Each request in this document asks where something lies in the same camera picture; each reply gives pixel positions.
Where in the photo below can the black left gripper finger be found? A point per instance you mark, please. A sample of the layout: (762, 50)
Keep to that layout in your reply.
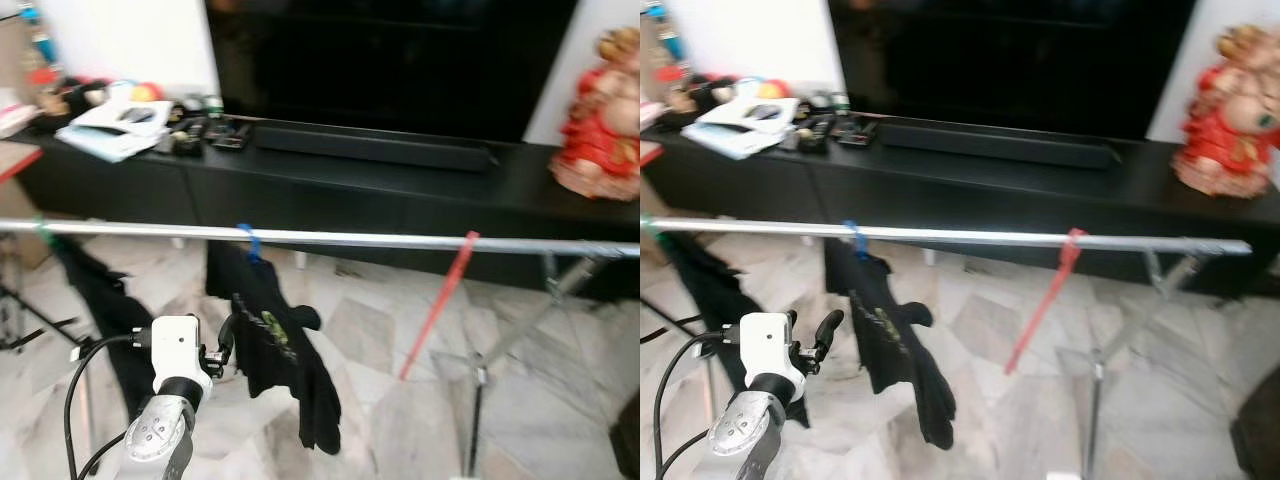
(228, 335)
(830, 335)

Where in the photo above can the black t-shirt green logo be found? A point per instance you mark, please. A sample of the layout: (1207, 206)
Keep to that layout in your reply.
(105, 310)
(715, 300)
(890, 330)
(270, 330)

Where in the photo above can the blue plastic hanger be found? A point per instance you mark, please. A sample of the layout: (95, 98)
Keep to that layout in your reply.
(250, 245)
(856, 240)

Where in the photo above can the red plastic hanger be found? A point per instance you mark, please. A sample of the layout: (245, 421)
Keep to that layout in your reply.
(1044, 300)
(440, 300)

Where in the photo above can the silver metal clothes rack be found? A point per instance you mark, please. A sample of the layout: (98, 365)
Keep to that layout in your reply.
(350, 240)
(950, 235)

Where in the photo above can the black TV cabinet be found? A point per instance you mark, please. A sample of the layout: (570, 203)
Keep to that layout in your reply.
(300, 195)
(930, 195)

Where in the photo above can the black remote control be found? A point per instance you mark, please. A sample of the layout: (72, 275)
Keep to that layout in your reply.
(856, 133)
(228, 135)

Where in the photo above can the stack of white papers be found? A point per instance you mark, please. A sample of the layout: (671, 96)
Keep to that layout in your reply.
(110, 130)
(740, 128)

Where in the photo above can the black soundbar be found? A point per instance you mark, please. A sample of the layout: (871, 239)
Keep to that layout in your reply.
(370, 148)
(1000, 146)

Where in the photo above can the orange toy ball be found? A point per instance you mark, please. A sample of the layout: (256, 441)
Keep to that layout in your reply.
(146, 92)
(772, 90)

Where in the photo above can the black plush toy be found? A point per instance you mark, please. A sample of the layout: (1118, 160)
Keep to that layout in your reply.
(85, 96)
(710, 94)

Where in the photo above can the white tissue packet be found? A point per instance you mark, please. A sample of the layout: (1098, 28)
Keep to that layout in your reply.
(650, 112)
(15, 112)

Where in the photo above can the red laughing Buddha statue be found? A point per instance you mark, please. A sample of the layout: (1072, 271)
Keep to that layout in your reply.
(595, 140)
(1225, 135)

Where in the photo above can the black television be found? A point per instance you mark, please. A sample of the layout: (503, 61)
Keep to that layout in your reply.
(1010, 60)
(400, 60)

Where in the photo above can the light wooden cabinet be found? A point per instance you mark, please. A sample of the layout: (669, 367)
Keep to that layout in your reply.
(15, 55)
(650, 55)

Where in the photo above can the blue hanging ornament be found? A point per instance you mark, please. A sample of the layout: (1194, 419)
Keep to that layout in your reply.
(42, 45)
(672, 40)

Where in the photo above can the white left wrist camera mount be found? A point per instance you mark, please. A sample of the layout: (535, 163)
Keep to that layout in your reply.
(768, 348)
(178, 350)

